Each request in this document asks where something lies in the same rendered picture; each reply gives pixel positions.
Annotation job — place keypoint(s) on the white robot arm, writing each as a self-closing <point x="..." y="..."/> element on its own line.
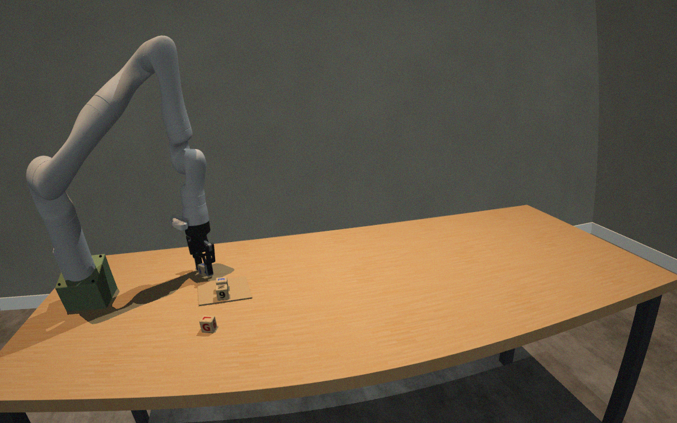
<point x="48" y="178"/>

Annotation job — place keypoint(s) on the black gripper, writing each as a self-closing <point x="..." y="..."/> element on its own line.
<point x="198" y="243"/>

